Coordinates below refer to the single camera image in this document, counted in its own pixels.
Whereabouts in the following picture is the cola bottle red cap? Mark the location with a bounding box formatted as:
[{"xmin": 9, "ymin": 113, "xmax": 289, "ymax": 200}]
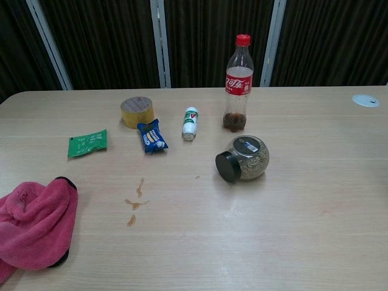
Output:
[{"xmin": 222, "ymin": 34, "xmax": 254, "ymax": 133}]

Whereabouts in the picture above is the dark ribbed partition panel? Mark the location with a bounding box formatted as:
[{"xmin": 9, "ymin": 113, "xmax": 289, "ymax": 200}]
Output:
[
  {"xmin": 269, "ymin": 0, "xmax": 388, "ymax": 87},
  {"xmin": 163, "ymin": 0, "xmax": 275, "ymax": 89},
  {"xmin": 0, "ymin": 0, "xmax": 66, "ymax": 102},
  {"xmin": 39, "ymin": 0, "xmax": 161, "ymax": 91}
]

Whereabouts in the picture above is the yellow tape roll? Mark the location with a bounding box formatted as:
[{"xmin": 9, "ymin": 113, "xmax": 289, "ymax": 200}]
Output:
[{"xmin": 120, "ymin": 96, "xmax": 155, "ymax": 130}]

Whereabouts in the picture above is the round grey cable grommet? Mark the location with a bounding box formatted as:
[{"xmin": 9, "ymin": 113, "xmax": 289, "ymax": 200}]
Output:
[{"xmin": 352, "ymin": 94, "xmax": 380, "ymax": 108}]

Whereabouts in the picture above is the glass jar black lid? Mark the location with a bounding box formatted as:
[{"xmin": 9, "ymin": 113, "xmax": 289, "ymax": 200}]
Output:
[{"xmin": 215, "ymin": 135, "xmax": 270, "ymax": 184}]

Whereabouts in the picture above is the grey partition post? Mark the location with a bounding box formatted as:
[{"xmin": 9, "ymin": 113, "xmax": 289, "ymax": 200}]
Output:
[
  {"xmin": 150, "ymin": 0, "xmax": 172, "ymax": 89},
  {"xmin": 259, "ymin": 0, "xmax": 287, "ymax": 88},
  {"xmin": 25, "ymin": 0, "xmax": 74, "ymax": 91}
]

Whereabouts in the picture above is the brown liquid spill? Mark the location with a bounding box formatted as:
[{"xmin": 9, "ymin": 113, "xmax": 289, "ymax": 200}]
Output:
[{"xmin": 124, "ymin": 178, "xmax": 150, "ymax": 227}]

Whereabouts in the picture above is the blue cookie packet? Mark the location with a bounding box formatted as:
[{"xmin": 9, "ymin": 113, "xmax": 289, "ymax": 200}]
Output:
[{"xmin": 136, "ymin": 118, "xmax": 170, "ymax": 155}]

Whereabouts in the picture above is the small white green bottle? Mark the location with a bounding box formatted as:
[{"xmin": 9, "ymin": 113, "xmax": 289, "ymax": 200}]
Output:
[{"xmin": 181, "ymin": 106, "xmax": 200, "ymax": 141}]

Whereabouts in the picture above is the pink cleaning cloth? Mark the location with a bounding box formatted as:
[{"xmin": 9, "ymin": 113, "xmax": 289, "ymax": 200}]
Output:
[{"xmin": 0, "ymin": 176, "xmax": 79, "ymax": 286}]

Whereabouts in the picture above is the green snack packet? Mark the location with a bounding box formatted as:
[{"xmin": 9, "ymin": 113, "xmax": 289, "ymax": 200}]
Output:
[{"xmin": 67, "ymin": 129, "xmax": 109, "ymax": 158}]

